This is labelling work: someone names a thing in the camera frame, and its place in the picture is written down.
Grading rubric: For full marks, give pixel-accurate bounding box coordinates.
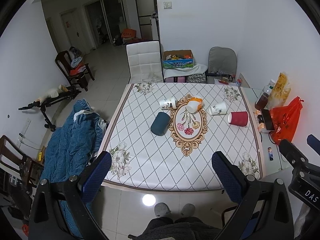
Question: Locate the dark teal plastic cup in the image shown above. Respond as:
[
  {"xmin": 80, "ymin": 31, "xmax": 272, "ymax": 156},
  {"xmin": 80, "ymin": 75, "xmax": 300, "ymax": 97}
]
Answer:
[{"xmin": 150, "ymin": 112, "xmax": 170, "ymax": 136}]

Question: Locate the red paper cup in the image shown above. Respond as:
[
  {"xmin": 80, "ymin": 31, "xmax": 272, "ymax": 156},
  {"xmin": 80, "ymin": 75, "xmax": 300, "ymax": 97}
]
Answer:
[{"xmin": 228, "ymin": 111, "xmax": 249, "ymax": 127}]

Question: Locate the white paper cup bamboo print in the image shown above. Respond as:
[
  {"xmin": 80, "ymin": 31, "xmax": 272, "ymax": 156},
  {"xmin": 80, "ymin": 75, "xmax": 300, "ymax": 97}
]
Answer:
[{"xmin": 209, "ymin": 102, "xmax": 227, "ymax": 116}]

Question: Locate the white and orange cup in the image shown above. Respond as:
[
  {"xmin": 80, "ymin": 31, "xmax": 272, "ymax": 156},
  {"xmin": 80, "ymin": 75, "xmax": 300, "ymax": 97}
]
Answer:
[{"xmin": 185, "ymin": 97, "xmax": 203, "ymax": 114}]

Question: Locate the white paper cup colourful print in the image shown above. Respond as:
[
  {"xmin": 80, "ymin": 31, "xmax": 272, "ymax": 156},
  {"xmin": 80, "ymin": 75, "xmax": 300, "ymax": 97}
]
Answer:
[{"xmin": 159, "ymin": 97, "xmax": 176, "ymax": 109}]

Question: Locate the orange plastic bag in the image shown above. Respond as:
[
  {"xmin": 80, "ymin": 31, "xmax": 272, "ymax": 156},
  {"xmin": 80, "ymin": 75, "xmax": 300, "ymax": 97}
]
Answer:
[{"xmin": 270, "ymin": 96, "xmax": 304, "ymax": 146}]

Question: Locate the blue quilted blanket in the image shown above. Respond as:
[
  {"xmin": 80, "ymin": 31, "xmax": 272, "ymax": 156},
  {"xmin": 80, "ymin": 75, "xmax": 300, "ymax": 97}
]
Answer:
[{"xmin": 39, "ymin": 99, "xmax": 107, "ymax": 238}]

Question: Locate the black box on side table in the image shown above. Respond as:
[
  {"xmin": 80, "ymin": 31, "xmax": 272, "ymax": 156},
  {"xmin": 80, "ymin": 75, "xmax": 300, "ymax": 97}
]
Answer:
[{"xmin": 261, "ymin": 109, "xmax": 274, "ymax": 131}]

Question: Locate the grey right slipper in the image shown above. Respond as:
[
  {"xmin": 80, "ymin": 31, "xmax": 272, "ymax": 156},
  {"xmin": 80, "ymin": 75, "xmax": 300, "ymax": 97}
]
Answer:
[{"xmin": 180, "ymin": 203, "xmax": 195, "ymax": 218}]

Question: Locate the grey slipper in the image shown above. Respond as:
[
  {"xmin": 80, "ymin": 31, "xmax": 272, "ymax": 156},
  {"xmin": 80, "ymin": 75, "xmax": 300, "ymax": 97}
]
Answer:
[
  {"xmin": 180, "ymin": 203, "xmax": 195, "ymax": 218},
  {"xmin": 154, "ymin": 203, "xmax": 171, "ymax": 218}
]

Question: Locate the yellow snack bag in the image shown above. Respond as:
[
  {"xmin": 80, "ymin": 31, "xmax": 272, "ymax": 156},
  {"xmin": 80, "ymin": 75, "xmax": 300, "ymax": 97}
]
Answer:
[{"xmin": 267, "ymin": 72, "xmax": 291, "ymax": 109}]

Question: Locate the brown liquid bottle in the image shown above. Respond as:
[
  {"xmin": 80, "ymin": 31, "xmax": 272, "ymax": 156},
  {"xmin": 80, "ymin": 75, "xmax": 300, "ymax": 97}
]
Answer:
[{"xmin": 254, "ymin": 92, "xmax": 269, "ymax": 110}]

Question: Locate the dark wooden chair near left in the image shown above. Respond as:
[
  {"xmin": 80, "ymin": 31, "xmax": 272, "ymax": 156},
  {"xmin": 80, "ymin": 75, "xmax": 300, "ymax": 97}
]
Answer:
[{"xmin": 1, "ymin": 135, "xmax": 43, "ymax": 220}]

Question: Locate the grey left slipper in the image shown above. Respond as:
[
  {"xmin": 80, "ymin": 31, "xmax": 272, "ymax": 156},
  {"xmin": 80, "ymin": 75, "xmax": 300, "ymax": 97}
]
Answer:
[{"xmin": 154, "ymin": 203, "xmax": 171, "ymax": 218}]

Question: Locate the floral diamond pattern tablecloth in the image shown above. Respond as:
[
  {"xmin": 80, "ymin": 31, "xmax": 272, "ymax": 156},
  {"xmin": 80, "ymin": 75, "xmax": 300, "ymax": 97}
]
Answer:
[{"xmin": 100, "ymin": 83, "xmax": 265, "ymax": 191}]

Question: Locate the black exercise bench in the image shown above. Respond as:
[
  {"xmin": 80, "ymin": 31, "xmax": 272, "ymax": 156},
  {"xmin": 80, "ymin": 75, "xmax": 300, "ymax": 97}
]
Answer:
[{"xmin": 18, "ymin": 85, "xmax": 81, "ymax": 132}]

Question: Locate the grey office chair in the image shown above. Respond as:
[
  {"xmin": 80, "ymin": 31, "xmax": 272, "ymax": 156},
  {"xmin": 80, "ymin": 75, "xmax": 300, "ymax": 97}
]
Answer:
[{"xmin": 206, "ymin": 47, "xmax": 237, "ymax": 84}]

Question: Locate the cardboard box with items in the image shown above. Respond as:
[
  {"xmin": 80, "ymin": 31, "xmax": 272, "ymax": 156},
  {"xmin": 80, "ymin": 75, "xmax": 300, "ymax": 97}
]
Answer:
[{"xmin": 163, "ymin": 50, "xmax": 194, "ymax": 69}]

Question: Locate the white padded chair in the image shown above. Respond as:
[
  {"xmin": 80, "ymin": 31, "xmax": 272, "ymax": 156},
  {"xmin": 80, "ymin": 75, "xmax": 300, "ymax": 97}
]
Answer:
[{"xmin": 126, "ymin": 41, "xmax": 163, "ymax": 83}]

